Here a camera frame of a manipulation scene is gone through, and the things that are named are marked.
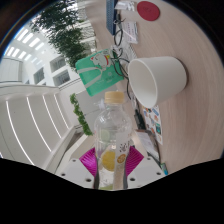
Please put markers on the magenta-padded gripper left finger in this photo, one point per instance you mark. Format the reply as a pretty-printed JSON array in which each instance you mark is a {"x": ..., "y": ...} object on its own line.
[{"x": 75, "y": 173}]

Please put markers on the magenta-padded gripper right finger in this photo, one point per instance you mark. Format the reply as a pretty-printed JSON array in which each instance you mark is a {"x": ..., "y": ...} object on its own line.
[{"x": 146, "y": 171}]

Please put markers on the clear plastic drink bottle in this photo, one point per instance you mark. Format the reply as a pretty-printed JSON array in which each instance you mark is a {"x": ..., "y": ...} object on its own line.
[{"x": 112, "y": 140}]

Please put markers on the small blue tube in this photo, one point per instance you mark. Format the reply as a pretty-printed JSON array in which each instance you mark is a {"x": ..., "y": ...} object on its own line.
[{"x": 163, "y": 168}]

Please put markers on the colourful sticker sheet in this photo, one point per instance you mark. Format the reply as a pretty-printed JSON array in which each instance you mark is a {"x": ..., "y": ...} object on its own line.
[{"x": 154, "y": 123}]

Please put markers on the white cabinet with plants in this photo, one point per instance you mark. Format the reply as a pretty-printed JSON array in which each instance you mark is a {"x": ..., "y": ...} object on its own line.
[{"x": 81, "y": 115}]

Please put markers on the ceiling light strips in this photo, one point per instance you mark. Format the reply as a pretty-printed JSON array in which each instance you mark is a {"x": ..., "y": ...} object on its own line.
[{"x": 35, "y": 123}]

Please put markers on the white cup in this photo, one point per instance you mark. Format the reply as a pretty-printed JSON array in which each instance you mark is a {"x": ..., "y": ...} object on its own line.
[{"x": 163, "y": 78}]

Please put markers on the green gift bag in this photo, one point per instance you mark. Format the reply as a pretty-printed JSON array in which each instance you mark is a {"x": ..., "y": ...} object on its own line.
[{"x": 96, "y": 75}]

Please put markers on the white paper packet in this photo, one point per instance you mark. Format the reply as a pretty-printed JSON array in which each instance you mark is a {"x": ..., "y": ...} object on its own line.
[{"x": 130, "y": 32}]

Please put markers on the row of green plants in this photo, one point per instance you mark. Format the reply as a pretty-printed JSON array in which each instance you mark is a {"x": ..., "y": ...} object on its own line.
[{"x": 66, "y": 30}]

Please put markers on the flat round red coaster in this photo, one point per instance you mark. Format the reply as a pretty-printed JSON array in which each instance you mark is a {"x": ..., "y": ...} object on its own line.
[{"x": 148, "y": 10}]

